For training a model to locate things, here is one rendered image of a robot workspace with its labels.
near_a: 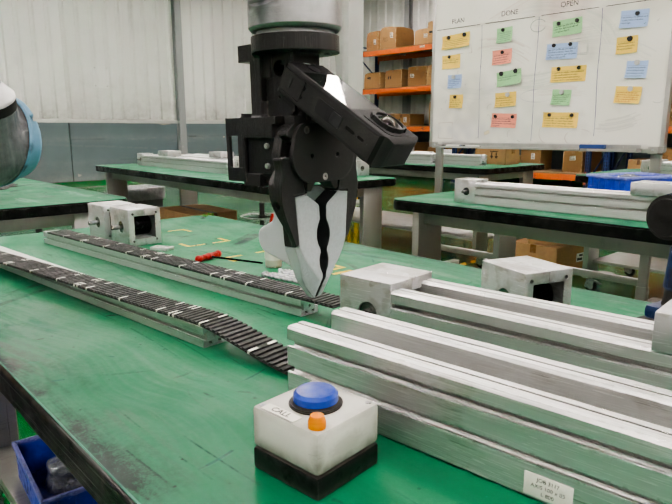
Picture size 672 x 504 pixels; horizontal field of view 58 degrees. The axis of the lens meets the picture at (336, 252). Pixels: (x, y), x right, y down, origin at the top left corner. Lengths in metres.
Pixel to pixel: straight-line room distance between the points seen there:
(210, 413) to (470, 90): 3.55
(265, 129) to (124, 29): 12.20
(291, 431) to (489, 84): 3.58
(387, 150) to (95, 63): 12.00
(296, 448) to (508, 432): 0.18
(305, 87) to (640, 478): 0.37
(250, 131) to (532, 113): 3.37
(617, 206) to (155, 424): 1.81
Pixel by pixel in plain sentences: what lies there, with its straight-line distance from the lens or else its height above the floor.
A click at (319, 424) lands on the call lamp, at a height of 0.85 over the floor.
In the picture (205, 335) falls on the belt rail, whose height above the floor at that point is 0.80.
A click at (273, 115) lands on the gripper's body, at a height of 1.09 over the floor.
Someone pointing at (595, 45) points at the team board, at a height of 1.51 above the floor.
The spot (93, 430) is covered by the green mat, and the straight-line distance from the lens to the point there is 0.68.
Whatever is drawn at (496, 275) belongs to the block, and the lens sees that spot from 0.95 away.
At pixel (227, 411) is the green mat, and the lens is 0.68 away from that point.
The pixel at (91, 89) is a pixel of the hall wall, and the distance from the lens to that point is 12.29.
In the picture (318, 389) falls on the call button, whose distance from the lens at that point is 0.54.
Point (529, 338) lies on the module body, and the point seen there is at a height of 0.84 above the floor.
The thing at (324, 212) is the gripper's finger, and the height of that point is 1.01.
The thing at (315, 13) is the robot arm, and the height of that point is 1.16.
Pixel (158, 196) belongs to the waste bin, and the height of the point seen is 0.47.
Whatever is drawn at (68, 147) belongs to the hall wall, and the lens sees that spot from 12.10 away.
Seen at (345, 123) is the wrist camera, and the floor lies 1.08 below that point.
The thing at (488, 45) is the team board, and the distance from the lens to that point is 4.02.
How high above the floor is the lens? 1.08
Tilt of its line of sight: 12 degrees down
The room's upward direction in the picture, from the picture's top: straight up
